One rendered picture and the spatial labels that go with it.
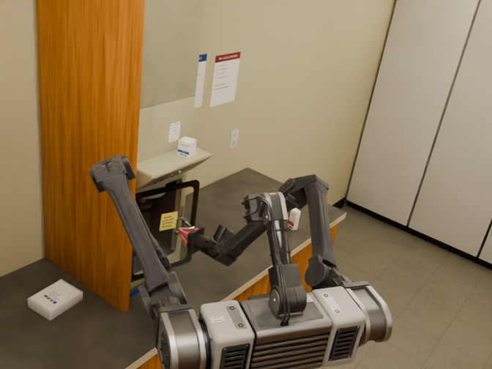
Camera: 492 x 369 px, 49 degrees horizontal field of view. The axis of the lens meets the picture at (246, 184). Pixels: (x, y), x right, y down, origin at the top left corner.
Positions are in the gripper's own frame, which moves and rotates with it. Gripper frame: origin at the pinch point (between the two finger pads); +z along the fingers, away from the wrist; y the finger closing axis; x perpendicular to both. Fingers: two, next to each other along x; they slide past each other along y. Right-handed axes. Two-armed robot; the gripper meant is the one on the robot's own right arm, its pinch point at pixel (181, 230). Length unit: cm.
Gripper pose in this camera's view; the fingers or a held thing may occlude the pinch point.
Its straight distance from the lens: 218.0
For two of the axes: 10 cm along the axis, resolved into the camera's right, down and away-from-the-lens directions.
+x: -6.1, 2.8, -7.4
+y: 1.4, -8.8, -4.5
